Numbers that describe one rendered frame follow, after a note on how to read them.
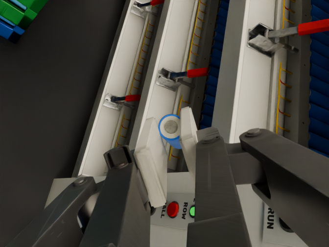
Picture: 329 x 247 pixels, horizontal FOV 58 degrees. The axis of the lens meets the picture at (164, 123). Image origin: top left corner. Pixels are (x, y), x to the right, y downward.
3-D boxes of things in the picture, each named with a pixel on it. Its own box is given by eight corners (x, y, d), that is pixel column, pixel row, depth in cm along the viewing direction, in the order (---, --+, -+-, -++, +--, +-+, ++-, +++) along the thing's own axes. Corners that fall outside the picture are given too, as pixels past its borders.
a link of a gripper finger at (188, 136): (178, 139, 13) (194, 135, 13) (179, 108, 20) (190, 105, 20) (196, 198, 14) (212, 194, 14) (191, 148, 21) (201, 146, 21)
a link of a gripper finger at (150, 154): (167, 205, 14) (152, 209, 14) (167, 155, 21) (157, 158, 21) (147, 148, 14) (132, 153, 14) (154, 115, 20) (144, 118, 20)
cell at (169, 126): (179, 153, 26) (171, 145, 20) (164, 138, 26) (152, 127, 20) (194, 138, 26) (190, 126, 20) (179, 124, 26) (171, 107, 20)
